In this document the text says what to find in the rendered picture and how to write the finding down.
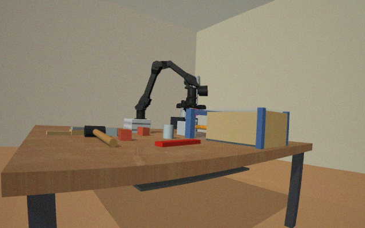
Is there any red cube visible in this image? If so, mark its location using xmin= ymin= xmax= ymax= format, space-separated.
xmin=118 ymin=129 xmax=132 ymax=141
xmin=137 ymin=127 xmax=150 ymax=136

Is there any red flat bar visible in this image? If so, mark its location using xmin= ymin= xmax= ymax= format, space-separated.
xmin=155 ymin=139 xmax=201 ymax=147

